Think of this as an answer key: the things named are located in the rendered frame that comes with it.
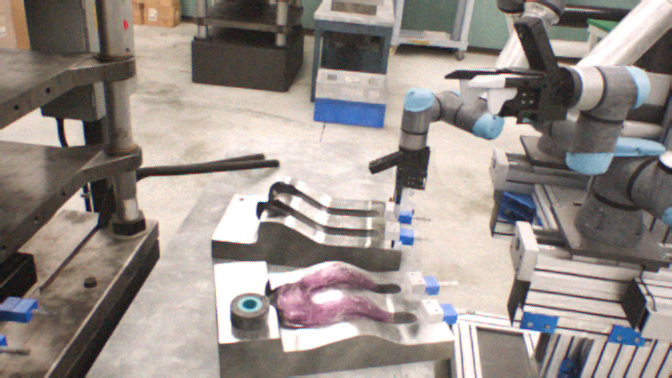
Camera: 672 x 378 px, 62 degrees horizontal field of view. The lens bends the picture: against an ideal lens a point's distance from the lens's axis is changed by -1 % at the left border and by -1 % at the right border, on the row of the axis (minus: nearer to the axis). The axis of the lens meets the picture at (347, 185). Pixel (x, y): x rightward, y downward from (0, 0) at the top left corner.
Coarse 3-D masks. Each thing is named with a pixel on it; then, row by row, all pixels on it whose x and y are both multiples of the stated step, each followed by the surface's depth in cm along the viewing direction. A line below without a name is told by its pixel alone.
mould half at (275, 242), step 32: (320, 192) 167; (224, 224) 153; (256, 224) 155; (288, 224) 144; (352, 224) 155; (384, 224) 156; (224, 256) 149; (256, 256) 148; (288, 256) 148; (320, 256) 147; (352, 256) 147; (384, 256) 146
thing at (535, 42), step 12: (516, 24) 88; (528, 24) 85; (540, 24) 86; (528, 36) 87; (540, 36) 86; (528, 48) 89; (540, 48) 87; (528, 60) 91; (540, 60) 88; (552, 60) 88; (552, 72) 89; (552, 84) 90
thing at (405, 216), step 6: (390, 204) 160; (390, 210) 157; (402, 210) 160; (408, 210) 161; (390, 216) 158; (402, 216) 158; (408, 216) 158; (414, 216) 160; (420, 216) 160; (402, 222) 159; (408, 222) 159
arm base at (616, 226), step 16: (592, 192) 131; (592, 208) 130; (608, 208) 127; (624, 208) 125; (640, 208) 126; (576, 224) 134; (592, 224) 130; (608, 224) 127; (624, 224) 126; (640, 224) 128; (608, 240) 127; (624, 240) 127
